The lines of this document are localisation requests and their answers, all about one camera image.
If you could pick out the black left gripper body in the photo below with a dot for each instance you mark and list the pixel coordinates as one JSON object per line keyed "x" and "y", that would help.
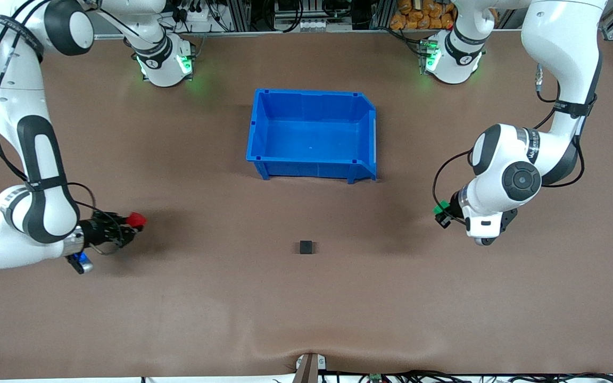
{"x": 451, "y": 211}

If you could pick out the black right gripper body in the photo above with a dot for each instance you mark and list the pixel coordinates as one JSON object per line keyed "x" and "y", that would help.
{"x": 97, "y": 232}

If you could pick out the small green cube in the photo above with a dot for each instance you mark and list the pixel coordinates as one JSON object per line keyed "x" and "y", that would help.
{"x": 440, "y": 207}

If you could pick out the small red cube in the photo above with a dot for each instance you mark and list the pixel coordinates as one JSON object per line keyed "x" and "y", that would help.
{"x": 137, "y": 218}

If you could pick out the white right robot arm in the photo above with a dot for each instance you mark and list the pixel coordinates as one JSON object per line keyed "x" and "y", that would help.
{"x": 35, "y": 154}

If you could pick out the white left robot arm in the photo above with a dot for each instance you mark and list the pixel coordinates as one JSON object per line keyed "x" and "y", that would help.
{"x": 562, "y": 42}

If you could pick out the small black cube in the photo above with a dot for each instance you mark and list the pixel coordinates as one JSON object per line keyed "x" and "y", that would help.
{"x": 306, "y": 247}

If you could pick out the table cover sheet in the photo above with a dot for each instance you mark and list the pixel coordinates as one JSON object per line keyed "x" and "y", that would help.
{"x": 232, "y": 298}

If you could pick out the blue plastic storage bin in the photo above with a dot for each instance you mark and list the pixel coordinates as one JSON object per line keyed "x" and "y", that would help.
{"x": 312, "y": 138}

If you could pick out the small green circuit board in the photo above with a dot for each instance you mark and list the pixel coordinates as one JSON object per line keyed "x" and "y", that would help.
{"x": 375, "y": 377}

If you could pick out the orange snack bags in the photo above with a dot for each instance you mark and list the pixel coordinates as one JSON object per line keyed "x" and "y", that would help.
{"x": 423, "y": 15}

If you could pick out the metal table edge clamp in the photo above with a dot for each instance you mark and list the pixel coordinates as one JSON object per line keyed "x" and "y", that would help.
{"x": 310, "y": 368}

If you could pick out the white power strip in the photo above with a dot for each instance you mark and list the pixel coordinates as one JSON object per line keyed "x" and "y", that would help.
{"x": 196, "y": 14}

